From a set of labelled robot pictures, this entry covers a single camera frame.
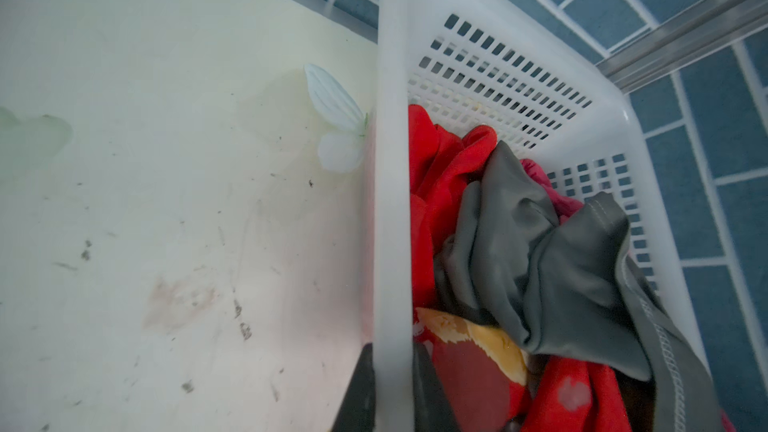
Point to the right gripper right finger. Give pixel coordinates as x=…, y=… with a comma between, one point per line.
x=432, y=409

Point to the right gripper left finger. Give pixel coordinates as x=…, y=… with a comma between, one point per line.
x=357, y=411

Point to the grey t shirt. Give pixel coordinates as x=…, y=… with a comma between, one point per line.
x=569, y=289

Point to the white plastic laundry basket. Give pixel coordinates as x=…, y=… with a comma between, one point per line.
x=474, y=62

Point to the red printed t shirt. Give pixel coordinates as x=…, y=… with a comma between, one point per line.
x=483, y=373

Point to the pink t shirt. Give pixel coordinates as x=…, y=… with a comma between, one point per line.
x=565, y=207

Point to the right corner aluminium post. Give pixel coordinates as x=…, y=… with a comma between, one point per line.
x=700, y=30

